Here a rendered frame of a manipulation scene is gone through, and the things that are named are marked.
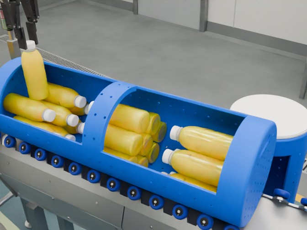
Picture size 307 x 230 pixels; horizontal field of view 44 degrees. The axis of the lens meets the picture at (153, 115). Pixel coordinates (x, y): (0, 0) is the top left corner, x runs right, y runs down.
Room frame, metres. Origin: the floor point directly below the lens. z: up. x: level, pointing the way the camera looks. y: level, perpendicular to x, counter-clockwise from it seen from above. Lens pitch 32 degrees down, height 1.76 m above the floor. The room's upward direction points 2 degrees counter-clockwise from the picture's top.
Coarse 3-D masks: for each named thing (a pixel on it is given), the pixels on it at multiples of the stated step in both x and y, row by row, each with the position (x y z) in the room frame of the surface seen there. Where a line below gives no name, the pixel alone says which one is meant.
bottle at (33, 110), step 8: (8, 96) 1.13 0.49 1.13; (16, 96) 1.13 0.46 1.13; (24, 96) 1.13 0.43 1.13; (8, 104) 1.11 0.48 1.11; (16, 104) 1.09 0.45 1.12; (24, 104) 1.08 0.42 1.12; (32, 104) 1.07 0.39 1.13; (40, 104) 1.08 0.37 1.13; (16, 112) 1.09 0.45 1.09; (24, 112) 1.07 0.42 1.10; (32, 112) 1.05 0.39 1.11; (40, 112) 1.05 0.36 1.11; (32, 120) 1.06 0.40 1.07; (40, 120) 1.05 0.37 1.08
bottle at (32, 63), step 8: (24, 56) 1.12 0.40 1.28; (32, 56) 1.12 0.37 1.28; (40, 56) 1.14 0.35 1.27; (24, 64) 1.11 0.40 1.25; (32, 64) 1.11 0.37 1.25; (40, 64) 1.12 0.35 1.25; (24, 72) 1.12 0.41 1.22; (32, 72) 1.11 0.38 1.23; (40, 72) 1.12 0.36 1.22; (32, 80) 1.10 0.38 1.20; (40, 80) 1.11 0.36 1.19; (32, 88) 1.10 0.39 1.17; (40, 88) 1.11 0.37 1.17; (48, 88) 1.14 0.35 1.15; (32, 96) 1.11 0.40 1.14; (40, 96) 1.11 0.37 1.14
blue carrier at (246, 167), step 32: (0, 96) 1.07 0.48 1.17; (96, 96) 1.19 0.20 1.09; (128, 96) 1.11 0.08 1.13; (160, 96) 1.02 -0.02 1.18; (0, 128) 1.07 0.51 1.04; (32, 128) 0.97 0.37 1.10; (96, 128) 0.87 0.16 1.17; (224, 128) 0.94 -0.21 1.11; (256, 128) 0.75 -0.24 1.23; (96, 160) 0.85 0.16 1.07; (160, 160) 0.97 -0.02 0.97; (256, 160) 0.68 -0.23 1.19; (160, 192) 0.75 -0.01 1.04; (192, 192) 0.69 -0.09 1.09; (224, 192) 0.65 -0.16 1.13; (256, 192) 0.73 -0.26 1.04
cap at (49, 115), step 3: (45, 111) 1.05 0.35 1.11; (48, 111) 1.05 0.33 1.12; (51, 111) 1.05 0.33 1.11; (54, 111) 1.06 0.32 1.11; (45, 114) 1.04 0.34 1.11; (48, 114) 1.04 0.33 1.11; (51, 114) 1.05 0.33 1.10; (54, 114) 1.06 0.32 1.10; (45, 117) 1.04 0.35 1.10; (48, 117) 1.04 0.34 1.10; (51, 117) 1.05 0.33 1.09; (54, 117) 1.06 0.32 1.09; (48, 120) 1.04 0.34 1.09; (51, 120) 1.04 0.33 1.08
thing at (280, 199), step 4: (268, 196) 0.83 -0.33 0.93; (276, 196) 0.80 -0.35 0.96; (280, 196) 0.80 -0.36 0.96; (276, 200) 0.82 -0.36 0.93; (280, 200) 0.79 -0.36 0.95; (284, 200) 0.79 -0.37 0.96; (288, 204) 0.80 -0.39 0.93; (292, 204) 0.79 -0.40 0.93; (300, 208) 0.78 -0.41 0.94; (304, 208) 0.76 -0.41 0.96
